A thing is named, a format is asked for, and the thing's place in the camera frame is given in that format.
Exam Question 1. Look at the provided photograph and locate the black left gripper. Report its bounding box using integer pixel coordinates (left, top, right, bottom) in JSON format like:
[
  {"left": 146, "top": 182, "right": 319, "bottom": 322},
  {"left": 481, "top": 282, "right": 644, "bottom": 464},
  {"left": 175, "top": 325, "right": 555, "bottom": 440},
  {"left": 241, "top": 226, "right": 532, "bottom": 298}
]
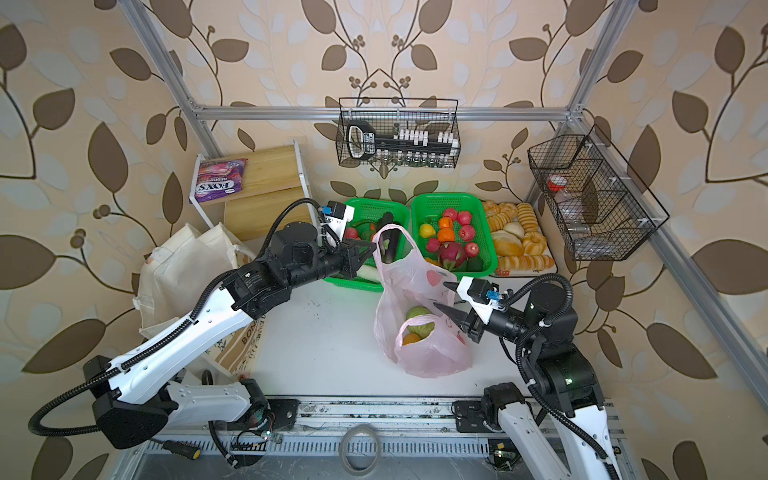
[{"left": 281, "top": 233, "right": 376, "bottom": 292}]

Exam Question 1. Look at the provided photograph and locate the green cabbage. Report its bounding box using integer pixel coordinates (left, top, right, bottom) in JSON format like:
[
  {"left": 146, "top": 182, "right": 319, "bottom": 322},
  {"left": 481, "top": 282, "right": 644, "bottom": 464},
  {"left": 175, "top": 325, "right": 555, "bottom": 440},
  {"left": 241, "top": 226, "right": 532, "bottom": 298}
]
[{"left": 405, "top": 305, "right": 437, "bottom": 339}]

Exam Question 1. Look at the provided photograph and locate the pink plastic bag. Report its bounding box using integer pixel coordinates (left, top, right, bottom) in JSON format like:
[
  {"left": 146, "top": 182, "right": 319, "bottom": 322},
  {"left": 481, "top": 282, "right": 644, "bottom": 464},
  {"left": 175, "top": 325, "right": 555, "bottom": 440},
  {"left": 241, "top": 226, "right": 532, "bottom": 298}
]
[{"left": 373, "top": 224, "right": 473, "bottom": 378}]

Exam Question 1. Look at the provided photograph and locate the cream floral tote bag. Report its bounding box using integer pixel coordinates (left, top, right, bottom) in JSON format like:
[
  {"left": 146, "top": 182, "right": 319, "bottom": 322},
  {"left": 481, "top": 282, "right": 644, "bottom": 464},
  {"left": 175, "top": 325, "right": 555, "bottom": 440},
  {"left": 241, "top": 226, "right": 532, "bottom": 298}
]
[{"left": 133, "top": 224, "right": 263, "bottom": 376}]

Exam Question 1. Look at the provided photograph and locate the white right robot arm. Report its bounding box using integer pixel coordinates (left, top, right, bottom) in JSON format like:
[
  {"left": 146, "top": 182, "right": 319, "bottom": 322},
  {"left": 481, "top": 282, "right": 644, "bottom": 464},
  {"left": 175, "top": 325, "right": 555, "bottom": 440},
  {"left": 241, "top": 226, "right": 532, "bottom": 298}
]
[{"left": 436, "top": 273, "right": 620, "bottom": 479}]

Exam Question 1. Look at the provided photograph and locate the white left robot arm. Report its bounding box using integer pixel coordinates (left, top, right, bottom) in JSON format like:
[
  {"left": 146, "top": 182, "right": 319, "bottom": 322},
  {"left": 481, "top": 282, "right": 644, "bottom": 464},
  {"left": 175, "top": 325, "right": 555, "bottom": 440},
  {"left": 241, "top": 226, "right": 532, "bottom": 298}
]
[{"left": 28, "top": 198, "right": 376, "bottom": 449}]

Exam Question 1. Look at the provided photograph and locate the green vegetable basket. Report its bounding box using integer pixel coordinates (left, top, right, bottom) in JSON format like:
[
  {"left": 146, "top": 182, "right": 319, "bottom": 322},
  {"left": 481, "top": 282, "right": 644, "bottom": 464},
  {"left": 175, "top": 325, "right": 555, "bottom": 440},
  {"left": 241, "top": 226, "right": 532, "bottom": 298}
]
[{"left": 323, "top": 198, "right": 411, "bottom": 293}]

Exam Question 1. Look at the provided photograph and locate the pink dragon fruit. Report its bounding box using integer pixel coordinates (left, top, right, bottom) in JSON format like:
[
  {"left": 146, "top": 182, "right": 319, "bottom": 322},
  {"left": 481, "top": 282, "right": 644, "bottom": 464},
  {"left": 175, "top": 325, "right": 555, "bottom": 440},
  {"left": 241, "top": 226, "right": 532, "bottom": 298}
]
[{"left": 438, "top": 242, "right": 468, "bottom": 272}]

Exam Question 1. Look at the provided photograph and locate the yellow potato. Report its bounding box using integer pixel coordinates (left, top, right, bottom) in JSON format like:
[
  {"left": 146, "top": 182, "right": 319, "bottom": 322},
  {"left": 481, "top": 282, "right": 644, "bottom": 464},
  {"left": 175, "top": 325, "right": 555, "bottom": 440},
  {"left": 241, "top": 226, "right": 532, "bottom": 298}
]
[{"left": 402, "top": 333, "right": 422, "bottom": 345}]

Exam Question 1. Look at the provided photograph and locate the purple eggplant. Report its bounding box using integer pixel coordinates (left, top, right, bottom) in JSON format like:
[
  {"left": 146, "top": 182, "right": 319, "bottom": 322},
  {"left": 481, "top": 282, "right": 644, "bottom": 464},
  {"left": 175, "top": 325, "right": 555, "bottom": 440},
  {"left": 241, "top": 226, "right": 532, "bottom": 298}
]
[{"left": 377, "top": 212, "right": 401, "bottom": 264}]

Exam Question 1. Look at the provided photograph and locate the orange tangerine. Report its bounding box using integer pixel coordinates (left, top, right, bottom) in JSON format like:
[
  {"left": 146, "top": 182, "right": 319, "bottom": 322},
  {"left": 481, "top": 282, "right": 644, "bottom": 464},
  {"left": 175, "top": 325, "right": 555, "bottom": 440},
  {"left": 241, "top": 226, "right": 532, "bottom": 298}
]
[{"left": 436, "top": 228, "right": 456, "bottom": 243}]

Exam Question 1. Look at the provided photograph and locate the red apple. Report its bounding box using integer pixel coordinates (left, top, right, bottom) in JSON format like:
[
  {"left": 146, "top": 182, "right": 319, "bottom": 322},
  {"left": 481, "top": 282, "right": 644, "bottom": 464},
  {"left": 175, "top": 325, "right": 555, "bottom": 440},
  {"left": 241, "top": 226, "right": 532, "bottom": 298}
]
[{"left": 459, "top": 225, "right": 476, "bottom": 242}]

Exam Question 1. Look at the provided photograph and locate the white wooden shelf rack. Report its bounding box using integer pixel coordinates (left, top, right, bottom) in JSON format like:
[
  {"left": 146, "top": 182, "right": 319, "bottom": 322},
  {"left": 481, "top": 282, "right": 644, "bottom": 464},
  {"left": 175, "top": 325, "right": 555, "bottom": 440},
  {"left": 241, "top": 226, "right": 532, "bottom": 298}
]
[{"left": 189, "top": 142, "right": 312, "bottom": 242}]

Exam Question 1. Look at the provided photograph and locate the yellow lemon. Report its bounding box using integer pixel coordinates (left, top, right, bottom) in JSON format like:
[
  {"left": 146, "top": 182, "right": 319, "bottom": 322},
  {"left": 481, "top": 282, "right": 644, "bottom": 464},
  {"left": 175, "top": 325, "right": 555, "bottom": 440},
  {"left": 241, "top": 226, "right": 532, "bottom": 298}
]
[{"left": 418, "top": 223, "right": 437, "bottom": 239}]

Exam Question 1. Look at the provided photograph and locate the bread tray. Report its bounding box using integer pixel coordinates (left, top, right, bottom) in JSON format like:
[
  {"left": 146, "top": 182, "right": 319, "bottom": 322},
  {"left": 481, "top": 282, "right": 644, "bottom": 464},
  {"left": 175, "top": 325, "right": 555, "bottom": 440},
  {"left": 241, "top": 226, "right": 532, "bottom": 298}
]
[{"left": 482, "top": 200, "right": 557, "bottom": 278}]

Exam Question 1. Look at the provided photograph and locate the green fruit basket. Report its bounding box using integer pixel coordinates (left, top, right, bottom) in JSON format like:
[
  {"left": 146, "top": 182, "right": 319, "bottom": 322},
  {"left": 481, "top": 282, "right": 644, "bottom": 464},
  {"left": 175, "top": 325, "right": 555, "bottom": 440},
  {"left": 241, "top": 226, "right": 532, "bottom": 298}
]
[{"left": 411, "top": 193, "right": 498, "bottom": 277}]

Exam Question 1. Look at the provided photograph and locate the black white tool set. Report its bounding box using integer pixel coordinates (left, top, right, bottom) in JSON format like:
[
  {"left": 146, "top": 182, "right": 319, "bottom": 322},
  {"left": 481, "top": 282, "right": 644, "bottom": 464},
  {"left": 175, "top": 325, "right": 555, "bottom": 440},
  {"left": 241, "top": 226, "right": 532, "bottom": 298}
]
[{"left": 341, "top": 121, "right": 461, "bottom": 162}]

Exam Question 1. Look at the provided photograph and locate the purple fox's candy bag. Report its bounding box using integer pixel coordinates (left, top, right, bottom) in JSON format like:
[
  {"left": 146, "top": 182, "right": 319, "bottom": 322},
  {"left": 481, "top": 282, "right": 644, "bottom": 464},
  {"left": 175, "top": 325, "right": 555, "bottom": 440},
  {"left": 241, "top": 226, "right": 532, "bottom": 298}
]
[{"left": 193, "top": 159, "right": 246, "bottom": 203}]

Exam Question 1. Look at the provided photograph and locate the black wire wall basket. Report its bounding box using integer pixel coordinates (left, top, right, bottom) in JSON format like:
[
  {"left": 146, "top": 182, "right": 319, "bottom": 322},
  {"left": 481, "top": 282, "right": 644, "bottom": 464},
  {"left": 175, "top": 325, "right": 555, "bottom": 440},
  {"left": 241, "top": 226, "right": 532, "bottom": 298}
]
[{"left": 335, "top": 95, "right": 461, "bottom": 171}]

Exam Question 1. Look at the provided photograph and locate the black wire side basket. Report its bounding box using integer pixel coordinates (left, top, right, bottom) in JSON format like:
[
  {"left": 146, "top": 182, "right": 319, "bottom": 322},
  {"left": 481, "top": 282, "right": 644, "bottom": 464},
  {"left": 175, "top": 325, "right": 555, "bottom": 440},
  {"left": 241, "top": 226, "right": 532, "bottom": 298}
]
[{"left": 527, "top": 126, "right": 669, "bottom": 261}]

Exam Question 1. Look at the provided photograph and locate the yellow handled screwdriver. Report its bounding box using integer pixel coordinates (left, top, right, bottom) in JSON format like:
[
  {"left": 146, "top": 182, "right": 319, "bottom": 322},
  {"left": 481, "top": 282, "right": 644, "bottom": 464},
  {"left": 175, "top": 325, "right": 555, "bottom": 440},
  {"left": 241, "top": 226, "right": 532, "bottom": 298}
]
[{"left": 161, "top": 440, "right": 201, "bottom": 460}]

